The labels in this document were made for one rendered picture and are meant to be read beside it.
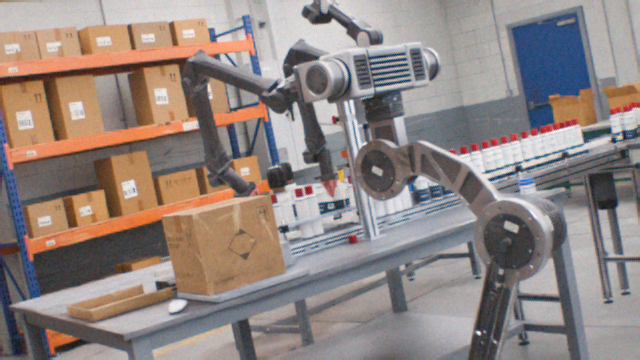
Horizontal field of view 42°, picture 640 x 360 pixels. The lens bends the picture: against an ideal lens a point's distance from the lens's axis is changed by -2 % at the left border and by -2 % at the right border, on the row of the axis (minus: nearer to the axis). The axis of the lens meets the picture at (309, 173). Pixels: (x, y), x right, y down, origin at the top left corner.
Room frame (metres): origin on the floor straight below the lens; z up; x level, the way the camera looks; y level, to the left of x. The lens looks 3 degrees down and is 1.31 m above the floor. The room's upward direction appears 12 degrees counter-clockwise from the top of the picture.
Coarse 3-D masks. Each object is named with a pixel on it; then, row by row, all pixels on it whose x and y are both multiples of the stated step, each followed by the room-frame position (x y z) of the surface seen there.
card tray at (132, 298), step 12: (132, 288) 3.06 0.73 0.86; (168, 288) 2.87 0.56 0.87; (96, 300) 2.98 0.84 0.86; (108, 300) 3.01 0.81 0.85; (120, 300) 3.02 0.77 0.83; (132, 300) 2.79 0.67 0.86; (144, 300) 2.81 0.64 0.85; (156, 300) 2.84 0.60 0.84; (72, 312) 2.87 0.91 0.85; (84, 312) 2.76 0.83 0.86; (96, 312) 2.71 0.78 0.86; (108, 312) 2.74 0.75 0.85; (120, 312) 2.76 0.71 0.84
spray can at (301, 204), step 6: (300, 192) 3.35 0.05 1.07; (300, 198) 3.35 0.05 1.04; (306, 198) 3.36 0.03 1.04; (300, 204) 3.34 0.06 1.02; (306, 204) 3.35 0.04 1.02; (300, 210) 3.34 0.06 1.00; (306, 210) 3.35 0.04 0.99; (300, 216) 3.35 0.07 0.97; (306, 216) 3.34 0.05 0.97; (300, 228) 3.36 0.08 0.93; (306, 228) 3.34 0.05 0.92; (306, 234) 3.34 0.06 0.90; (312, 234) 3.35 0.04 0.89
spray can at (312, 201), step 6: (306, 186) 3.39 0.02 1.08; (306, 192) 3.39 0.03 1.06; (312, 192) 3.39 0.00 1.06; (312, 198) 3.38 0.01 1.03; (312, 204) 3.38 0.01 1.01; (312, 210) 3.38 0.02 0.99; (318, 210) 3.39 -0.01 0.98; (312, 222) 3.38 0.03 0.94; (318, 222) 3.38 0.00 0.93; (312, 228) 3.38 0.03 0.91; (318, 228) 3.38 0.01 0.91; (318, 234) 3.38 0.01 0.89
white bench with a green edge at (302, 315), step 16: (432, 256) 6.18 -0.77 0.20; (448, 256) 6.17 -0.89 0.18; (464, 256) 6.06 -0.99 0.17; (480, 272) 6.01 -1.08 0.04; (368, 288) 5.63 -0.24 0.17; (304, 304) 4.76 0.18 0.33; (320, 304) 5.30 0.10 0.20; (288, 320) 5.09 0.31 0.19; (304, 320) 4.74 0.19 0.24; (304, 336) 4.75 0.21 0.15
